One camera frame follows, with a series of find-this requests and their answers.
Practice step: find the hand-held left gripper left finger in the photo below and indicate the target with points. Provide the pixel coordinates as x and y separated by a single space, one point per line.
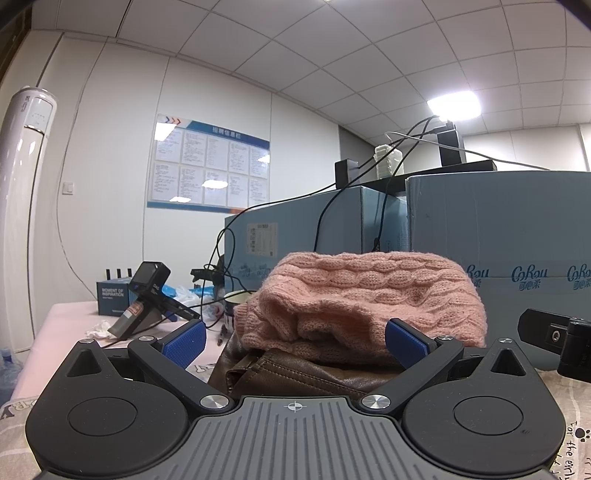
187 344

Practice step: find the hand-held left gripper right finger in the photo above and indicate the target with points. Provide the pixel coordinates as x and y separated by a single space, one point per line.
406 341

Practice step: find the blue plastic bag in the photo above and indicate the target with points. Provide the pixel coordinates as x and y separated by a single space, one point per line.
194 291

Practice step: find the pink knit sweater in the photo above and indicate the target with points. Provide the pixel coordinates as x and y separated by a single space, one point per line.
369 295

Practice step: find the white cup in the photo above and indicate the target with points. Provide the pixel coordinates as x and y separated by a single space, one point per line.
236 302

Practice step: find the black handheld device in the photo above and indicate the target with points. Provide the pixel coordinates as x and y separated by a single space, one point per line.
147 281

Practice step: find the crumpled white tissue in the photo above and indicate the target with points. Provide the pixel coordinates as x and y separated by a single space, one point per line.
98 330

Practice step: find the black box with antennas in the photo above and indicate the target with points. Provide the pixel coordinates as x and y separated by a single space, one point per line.
111 295

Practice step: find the brown leather jacket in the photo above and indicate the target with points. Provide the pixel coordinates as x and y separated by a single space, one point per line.
295 374

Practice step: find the blue cardboard box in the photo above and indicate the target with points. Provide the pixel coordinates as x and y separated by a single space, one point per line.
503 221
295 249

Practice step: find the black flat board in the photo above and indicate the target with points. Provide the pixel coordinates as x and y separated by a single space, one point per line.
434 174

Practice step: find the black power adapter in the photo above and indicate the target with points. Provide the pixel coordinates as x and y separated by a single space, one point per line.
451 145
346 174

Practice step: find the white plastic bottle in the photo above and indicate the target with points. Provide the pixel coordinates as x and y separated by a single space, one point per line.
388 161

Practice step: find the white standing air conditioner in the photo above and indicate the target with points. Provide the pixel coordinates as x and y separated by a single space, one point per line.
25 207

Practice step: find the ceiling light panel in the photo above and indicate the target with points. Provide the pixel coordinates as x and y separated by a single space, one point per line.
455 104

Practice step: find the wall notice board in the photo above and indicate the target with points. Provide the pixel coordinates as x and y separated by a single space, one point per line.
207 161

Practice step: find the white light switch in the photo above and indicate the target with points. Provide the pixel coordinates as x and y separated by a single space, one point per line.
68 188

